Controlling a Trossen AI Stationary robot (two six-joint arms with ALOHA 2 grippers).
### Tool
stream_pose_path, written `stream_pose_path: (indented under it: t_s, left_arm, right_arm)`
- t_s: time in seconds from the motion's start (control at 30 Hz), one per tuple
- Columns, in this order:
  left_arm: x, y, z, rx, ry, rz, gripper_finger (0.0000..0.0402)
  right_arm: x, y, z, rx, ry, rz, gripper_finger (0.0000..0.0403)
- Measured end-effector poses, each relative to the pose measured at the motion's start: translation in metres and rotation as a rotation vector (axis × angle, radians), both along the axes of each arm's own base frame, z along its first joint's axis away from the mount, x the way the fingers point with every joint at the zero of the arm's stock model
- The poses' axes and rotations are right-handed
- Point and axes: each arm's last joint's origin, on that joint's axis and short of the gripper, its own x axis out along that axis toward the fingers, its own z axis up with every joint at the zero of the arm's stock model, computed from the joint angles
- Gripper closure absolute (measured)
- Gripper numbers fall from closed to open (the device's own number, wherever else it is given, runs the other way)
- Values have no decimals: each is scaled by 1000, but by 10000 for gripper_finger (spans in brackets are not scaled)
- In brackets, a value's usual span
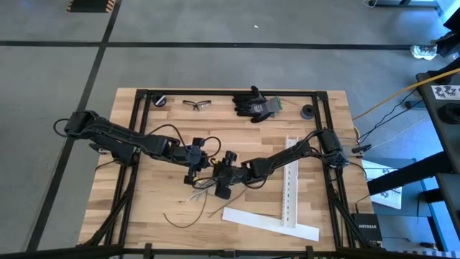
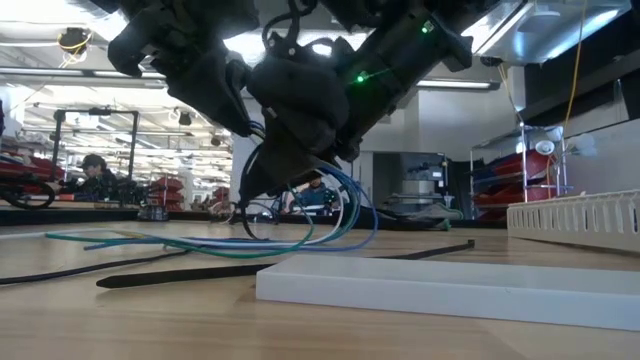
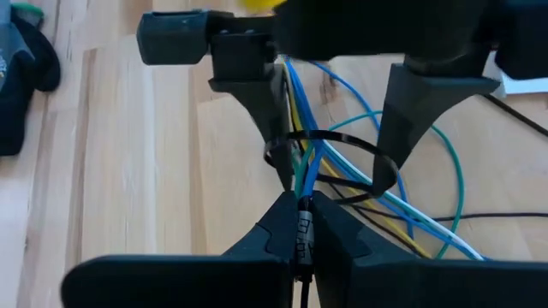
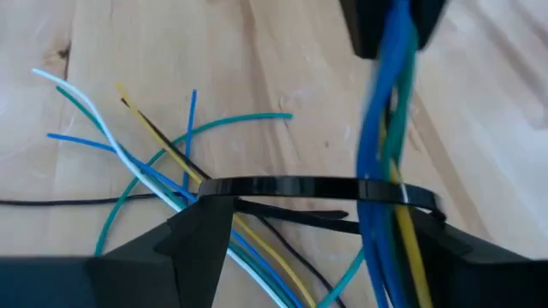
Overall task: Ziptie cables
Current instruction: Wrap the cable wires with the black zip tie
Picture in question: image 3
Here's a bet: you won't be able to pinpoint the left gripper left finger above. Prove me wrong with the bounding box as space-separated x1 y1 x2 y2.
61 191 300 308

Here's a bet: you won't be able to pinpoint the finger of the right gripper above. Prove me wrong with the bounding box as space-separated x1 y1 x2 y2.
135 9 297 193
371 0 548 198

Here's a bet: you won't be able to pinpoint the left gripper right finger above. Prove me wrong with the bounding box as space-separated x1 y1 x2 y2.
311 191 548 308

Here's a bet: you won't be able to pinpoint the multicolour wire bundle with connector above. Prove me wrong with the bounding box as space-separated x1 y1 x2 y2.
280 54 548 308

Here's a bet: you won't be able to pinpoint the yellow gripper tag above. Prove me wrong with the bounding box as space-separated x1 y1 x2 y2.
240 0 287 14

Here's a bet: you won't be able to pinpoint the black grey work gloves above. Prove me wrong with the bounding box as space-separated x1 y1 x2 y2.
0 2 62 157

